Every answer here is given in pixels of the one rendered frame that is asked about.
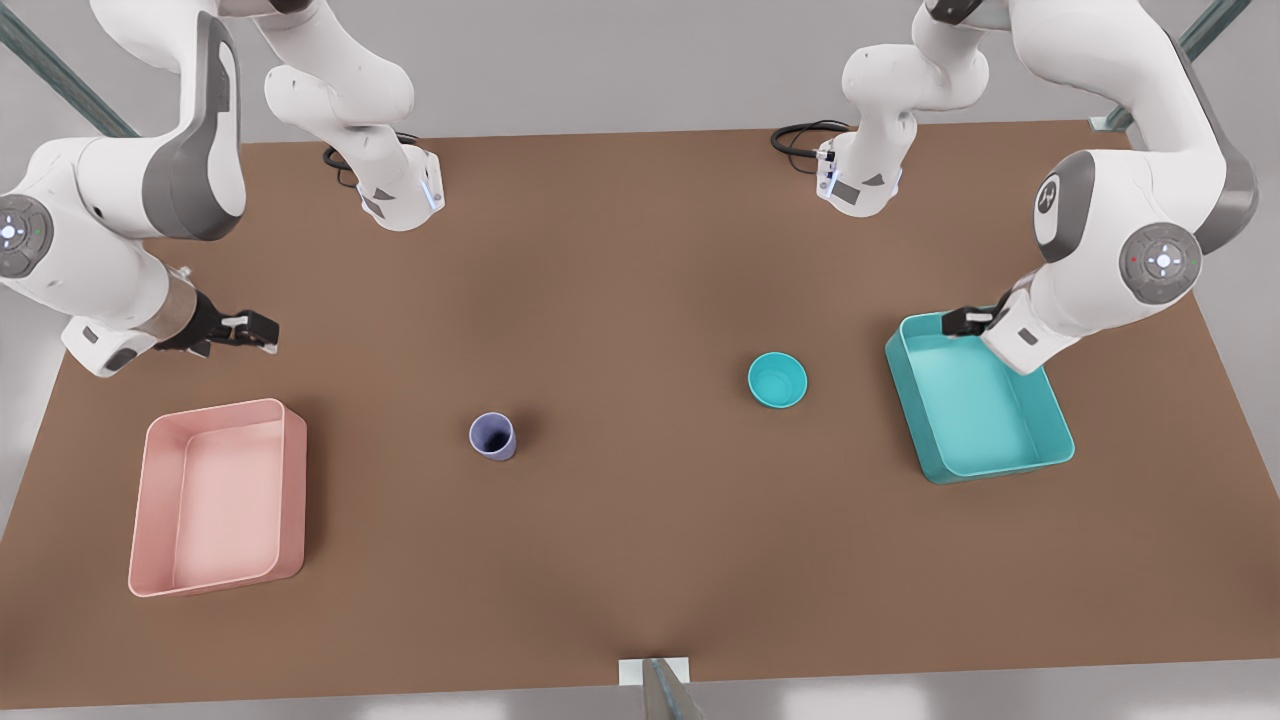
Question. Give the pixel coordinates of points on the silver frame post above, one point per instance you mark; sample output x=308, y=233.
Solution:
x=1190, y=45
x=60, y=75
x=665, y=690

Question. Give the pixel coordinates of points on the teal bowl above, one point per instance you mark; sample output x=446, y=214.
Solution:
x=777, y=380

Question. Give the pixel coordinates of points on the pink rectangular box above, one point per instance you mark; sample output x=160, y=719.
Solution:
x=215, y=500

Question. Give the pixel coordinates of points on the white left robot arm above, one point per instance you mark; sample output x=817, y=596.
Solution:
x=1130, y=150

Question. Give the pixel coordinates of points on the purple cup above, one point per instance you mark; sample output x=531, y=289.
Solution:
x=493, y=437

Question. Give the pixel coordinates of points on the teal rectangular box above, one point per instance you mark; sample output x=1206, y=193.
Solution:
x=975, y=420

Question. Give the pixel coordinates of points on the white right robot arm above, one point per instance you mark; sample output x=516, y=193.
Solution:
x=95, y=190

